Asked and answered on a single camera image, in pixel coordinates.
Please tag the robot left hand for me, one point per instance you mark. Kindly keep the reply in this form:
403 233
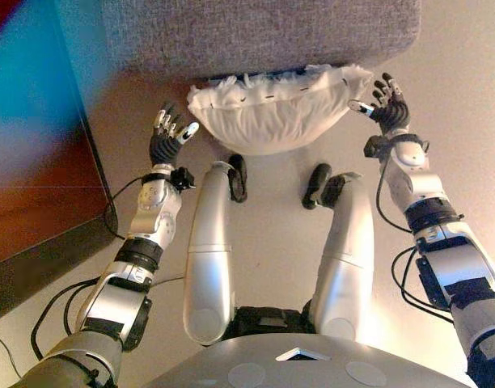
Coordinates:
164 147

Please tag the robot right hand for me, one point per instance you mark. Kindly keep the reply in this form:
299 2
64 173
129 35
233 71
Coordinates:
393 115

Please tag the white fringed cushion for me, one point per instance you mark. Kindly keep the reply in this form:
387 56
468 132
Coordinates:
272 121

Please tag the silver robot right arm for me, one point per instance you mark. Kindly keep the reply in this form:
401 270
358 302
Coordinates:
462 258

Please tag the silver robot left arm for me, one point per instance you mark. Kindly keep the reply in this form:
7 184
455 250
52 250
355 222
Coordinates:
114 299

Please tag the silver robot left leg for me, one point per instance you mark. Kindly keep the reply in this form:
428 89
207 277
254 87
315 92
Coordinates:
209 262

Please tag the silver robot leg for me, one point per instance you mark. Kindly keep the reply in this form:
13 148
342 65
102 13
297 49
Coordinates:
209 262
344 262

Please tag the dark glossy cabinet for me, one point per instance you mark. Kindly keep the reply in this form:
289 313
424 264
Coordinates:
37 169

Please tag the grey fabric armchair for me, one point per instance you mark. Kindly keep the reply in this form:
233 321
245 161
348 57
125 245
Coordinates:
263 32

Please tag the silver robot right leg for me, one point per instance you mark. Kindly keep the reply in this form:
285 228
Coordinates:
344 262

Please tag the grey robot torso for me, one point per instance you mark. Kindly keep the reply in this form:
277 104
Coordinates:
304 363

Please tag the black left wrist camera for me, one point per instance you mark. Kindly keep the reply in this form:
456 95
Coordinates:
183 178

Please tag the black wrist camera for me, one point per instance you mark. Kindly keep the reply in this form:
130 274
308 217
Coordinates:
375 147
183 178

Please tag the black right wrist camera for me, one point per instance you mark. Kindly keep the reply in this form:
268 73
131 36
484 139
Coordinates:
375 147

